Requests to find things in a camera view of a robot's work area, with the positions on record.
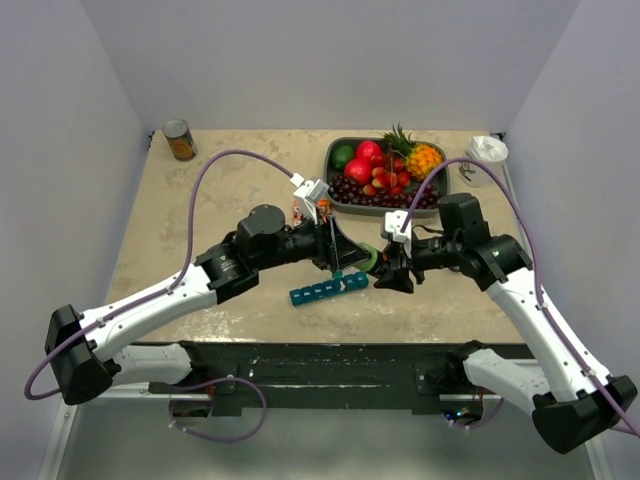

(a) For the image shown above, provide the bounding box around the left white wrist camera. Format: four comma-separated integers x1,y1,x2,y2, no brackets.
289,173,329,224

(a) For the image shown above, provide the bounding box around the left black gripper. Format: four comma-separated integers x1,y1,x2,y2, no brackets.
257,208,372,273

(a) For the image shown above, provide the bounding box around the red apple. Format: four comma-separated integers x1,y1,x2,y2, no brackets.
343,158,373,186
355,140,383,161

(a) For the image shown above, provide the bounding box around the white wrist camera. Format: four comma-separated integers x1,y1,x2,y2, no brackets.
380,210,411,246
289,173,329,224

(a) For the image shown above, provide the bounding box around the purple grape bunch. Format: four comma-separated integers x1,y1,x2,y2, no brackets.
328,175,441,209

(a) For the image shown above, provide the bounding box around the toy pineapple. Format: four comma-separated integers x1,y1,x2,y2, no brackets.
383,123,444,181

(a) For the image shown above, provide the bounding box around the orange cardboard box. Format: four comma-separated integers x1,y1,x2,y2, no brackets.
292,200,304,227

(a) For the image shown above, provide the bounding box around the green black pill bottle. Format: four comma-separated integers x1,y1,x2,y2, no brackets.
357,242,387,275

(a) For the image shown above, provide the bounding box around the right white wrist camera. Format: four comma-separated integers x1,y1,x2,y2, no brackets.
380,210,411,246

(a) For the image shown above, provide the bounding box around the lower red apple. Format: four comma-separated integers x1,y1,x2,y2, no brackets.
343,158,373,186

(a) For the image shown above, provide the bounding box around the purple cable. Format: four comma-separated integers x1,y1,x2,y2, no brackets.
404,157,640,439
24,149,301,401

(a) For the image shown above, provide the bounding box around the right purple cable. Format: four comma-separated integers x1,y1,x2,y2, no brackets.
404,157,640,439

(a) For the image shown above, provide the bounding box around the green lime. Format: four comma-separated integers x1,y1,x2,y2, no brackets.
330,145,355,171

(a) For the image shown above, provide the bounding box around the tin can with fruit label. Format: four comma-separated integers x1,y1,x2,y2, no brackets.
162,119,198,161

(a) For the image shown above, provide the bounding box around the white paper towel roll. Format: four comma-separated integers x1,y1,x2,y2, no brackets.
458,136,509,187

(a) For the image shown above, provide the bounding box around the teal weekly pill organizer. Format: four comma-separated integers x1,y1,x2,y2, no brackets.
289,272,369,307

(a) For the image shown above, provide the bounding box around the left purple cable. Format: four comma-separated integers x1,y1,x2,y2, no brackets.
24,149,301,401

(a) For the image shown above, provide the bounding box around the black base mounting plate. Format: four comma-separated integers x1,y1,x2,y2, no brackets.
149,341,476,416

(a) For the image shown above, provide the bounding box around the upper red apple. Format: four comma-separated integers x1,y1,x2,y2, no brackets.
355,140,383,161

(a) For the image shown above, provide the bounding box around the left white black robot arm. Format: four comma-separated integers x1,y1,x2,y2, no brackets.
45,204,374,405

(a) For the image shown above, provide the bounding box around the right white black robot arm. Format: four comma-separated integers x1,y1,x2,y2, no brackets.
369,193,638,454

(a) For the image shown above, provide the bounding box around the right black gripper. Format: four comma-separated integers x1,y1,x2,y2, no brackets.
374,232,462,293

